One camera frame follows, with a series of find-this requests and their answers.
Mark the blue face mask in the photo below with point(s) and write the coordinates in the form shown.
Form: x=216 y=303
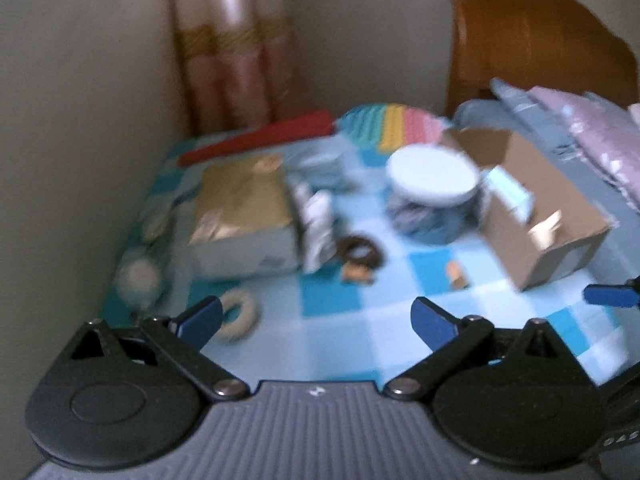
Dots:
x=510 y=192

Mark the long red flat box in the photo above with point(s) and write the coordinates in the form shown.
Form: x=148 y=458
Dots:
x=260 y=137

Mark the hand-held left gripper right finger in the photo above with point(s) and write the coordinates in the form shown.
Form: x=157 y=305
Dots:
x=434 y=325

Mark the blue patterned pillow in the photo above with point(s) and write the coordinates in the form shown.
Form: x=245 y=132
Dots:
x=525 y=110

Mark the pink patterned pillow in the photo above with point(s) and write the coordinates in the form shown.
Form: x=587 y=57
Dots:
x=595 y=125

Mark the blue white soft pack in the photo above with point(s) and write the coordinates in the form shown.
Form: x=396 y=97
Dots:
x=320 y=167

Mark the pink gold-banded curtain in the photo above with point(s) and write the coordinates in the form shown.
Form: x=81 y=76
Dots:
x=230 y=50

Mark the rainbow bubble pop toy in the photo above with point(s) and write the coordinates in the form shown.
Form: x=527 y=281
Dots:
x=395 y=125

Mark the small orange piece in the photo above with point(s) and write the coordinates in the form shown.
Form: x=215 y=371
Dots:
x=355 y=274
x=456 y=275

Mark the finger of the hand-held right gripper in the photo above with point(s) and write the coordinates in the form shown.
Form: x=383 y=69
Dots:
x=607 y=294

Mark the wooden bed headboard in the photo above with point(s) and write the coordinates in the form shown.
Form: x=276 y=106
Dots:
x=530 y=35

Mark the brown cardboard box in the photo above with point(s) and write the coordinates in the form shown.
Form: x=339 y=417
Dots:
x=545 y=200

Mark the white silver packet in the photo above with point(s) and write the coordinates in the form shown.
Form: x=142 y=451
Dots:
x=316 y=225

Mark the gold tissue pack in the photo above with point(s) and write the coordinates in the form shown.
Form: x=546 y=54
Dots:
x=240 y=205

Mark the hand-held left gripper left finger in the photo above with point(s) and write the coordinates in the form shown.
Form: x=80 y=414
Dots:
x=202 y=321

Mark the round jar with white lid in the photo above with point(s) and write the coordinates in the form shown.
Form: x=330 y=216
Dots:
x=430 y=175

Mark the round white blue plush toy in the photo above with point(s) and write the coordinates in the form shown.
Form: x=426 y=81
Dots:
x=140 y=280

